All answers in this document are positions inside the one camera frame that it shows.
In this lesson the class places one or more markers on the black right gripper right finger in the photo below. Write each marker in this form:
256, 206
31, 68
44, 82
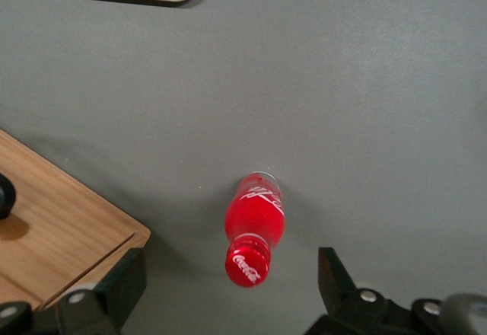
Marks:
335, 281

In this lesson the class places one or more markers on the red soda can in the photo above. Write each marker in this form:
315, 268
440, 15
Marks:
255, 217

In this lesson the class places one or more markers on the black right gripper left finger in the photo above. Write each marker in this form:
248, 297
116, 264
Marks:
121, 281

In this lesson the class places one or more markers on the wooden two-drawer cabinet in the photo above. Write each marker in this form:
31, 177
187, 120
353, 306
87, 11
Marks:
57, 228

